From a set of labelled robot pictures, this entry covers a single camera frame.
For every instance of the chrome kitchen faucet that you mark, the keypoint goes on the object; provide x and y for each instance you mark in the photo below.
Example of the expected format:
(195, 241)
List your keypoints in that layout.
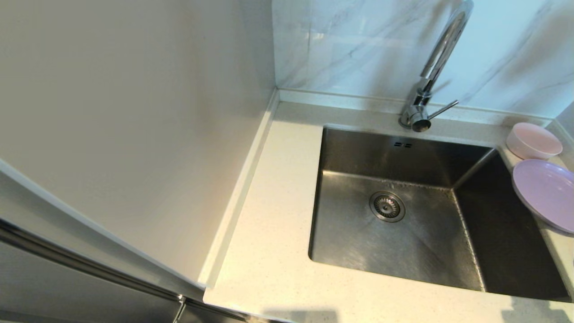
(441, 49)

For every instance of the pink bowl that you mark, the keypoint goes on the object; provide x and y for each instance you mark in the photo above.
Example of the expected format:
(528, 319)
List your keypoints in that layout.
(533, 141)

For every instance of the purple plate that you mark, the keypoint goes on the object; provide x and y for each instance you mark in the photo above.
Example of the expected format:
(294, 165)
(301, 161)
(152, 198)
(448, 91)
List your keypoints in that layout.
(545, 193)

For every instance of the stainless steel sink basin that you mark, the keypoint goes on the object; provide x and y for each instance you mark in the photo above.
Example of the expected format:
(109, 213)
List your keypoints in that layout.
(403, 251)

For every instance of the round metal drain strainer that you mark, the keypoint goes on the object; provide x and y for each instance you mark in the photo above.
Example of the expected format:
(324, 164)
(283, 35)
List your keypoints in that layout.
(386, 206)

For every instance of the white tall cabinet side panel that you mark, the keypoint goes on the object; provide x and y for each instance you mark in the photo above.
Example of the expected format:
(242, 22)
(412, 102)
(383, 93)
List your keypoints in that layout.
(134, 112)

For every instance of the chrome door trim bar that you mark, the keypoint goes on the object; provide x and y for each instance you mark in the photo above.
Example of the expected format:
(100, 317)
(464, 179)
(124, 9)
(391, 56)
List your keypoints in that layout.
(89, 267)

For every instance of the grey steel appliance door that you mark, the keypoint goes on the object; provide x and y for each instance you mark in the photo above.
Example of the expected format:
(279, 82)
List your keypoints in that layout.
(67, 296)

